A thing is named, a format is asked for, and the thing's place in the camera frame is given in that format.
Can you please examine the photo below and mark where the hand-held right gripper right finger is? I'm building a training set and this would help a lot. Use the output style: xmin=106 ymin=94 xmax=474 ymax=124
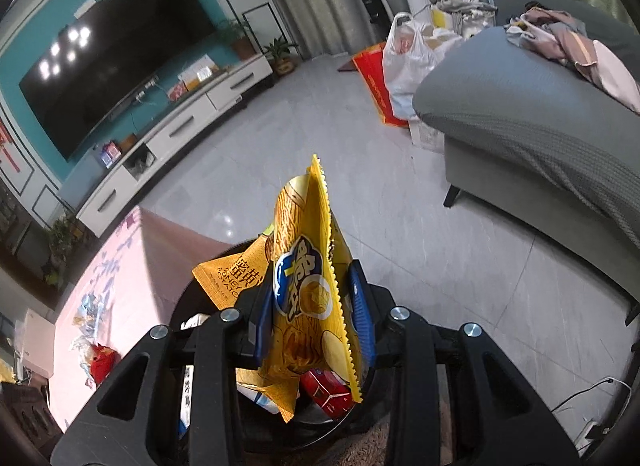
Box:
xmin=347 ymin=260 xmax=581 ymax=466

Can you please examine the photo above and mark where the small blue box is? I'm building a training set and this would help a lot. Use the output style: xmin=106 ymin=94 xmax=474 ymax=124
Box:
xmin=97 ymin=143 xmax=123 ymax=167

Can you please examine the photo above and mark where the black tower speaker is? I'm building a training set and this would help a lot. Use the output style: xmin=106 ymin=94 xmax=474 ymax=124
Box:
xmin=356 ymin=0 xmax=391 ymax=24

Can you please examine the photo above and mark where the grey sofa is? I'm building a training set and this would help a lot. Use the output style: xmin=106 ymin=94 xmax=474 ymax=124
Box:
xmin=412 ymin=0 xmax=640 ymax=327

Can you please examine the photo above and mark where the dark wooden furniture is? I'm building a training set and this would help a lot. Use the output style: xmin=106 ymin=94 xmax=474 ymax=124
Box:
xmin=0 ymin=381 xmax=66 ymax=462

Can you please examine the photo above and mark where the black television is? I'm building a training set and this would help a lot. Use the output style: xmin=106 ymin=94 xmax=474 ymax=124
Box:
xmin=19 ymin=0 xmax=231 ymax=161

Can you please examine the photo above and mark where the white labelled cardboard box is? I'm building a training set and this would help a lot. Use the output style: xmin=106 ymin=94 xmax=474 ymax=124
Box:
xmin=410 ymin=118 xmax=446 ymax=151

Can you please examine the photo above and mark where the pile of folded laundry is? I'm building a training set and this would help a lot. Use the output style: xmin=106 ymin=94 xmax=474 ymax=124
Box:
xmin=430 ymin=0 xmax=498 ymax=39

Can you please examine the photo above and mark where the white plastic shopping bag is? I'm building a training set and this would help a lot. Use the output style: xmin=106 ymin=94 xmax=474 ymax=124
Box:
xmin=382 ymin=13 xmax=466 ymax=121

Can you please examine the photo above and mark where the white cable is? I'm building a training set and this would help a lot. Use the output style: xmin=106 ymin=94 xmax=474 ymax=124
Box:
xmin=550 ymin=376 xmax=633 ymax=412

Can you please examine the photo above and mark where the pink cloth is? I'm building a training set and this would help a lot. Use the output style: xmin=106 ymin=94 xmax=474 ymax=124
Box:
xmin=575 ymin=40 xmax=640 ymax=114

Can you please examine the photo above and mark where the blue yellow snack wrapper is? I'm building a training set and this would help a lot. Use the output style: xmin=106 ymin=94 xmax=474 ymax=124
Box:
xmin=72 ymin=293 xmax=108 ymax=341

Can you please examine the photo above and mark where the white television cabinet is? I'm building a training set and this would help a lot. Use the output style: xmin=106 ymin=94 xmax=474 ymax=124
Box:
xmin=75 ymin=53 xmax=275 ymax=237

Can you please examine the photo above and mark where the yellow potato chip bag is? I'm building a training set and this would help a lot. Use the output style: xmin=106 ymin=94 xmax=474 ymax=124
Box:
xmin=257 ymin=155 xmax=362 ymax=403

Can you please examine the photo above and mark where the red wall decoration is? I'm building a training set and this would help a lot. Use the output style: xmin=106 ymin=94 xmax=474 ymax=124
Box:
xmin=0 ymin=118 xmax=23 ymax=181

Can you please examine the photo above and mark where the potted plant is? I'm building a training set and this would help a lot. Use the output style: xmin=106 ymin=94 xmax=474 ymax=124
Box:
xmin=47 ymin=216 xmax=81 ymax=287
xmin=217 ymin=18 xmax=258 ymax=59
xmin=262 ymin=38 xmax=301 ymax=77

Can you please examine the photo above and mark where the white floor power strip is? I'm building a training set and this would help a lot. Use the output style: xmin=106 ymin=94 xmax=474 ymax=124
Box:
xmin=575 ymin=418 xmax=608 ymax=452

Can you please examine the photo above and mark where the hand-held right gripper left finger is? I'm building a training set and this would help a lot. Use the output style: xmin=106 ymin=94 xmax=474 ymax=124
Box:
xmin=50 ymin=266 xmax=276 ymax=466

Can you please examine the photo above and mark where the red crumpled wrapper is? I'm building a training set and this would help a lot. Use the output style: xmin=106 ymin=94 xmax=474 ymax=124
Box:
xmin=89 ymin=342 xmax=121 ymax=384

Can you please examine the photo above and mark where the black round trash bin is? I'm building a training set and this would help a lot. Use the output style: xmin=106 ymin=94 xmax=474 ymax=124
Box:
xmin=167 ymin=241 xmax=396 ymax=449

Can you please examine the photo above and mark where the blue white packet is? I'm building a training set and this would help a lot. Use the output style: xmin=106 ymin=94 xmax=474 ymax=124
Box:
xmin=237 ymin=383 xmax=281 ymax=414

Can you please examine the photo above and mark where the brown rug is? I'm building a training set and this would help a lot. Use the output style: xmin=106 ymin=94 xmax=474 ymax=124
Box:
xmin=285 ymin=416 xmax=391 ymax=466

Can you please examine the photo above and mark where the pile of clothes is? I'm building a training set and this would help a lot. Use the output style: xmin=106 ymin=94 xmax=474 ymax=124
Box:
xmin=505 ymin=6 xmax=601 ymax=76

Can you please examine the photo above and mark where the yellow honey chip bag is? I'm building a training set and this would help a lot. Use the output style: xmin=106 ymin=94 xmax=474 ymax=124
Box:
xmin=192 ymin=236 xmax=301 ymax=424

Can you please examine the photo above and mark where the white printed packet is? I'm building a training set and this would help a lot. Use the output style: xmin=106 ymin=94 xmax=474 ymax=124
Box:
xmin=177 ymin=313 xmax=211 ymax=439

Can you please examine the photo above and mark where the red orange paper bag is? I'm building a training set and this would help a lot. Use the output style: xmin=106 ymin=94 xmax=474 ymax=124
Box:
xmin=352 ymin=43 xmax=418 ymax=129

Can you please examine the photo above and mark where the yellow white desk calendar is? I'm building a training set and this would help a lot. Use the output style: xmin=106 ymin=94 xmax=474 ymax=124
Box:
xmin=177 ymin=58 xmax=221 ymax=86

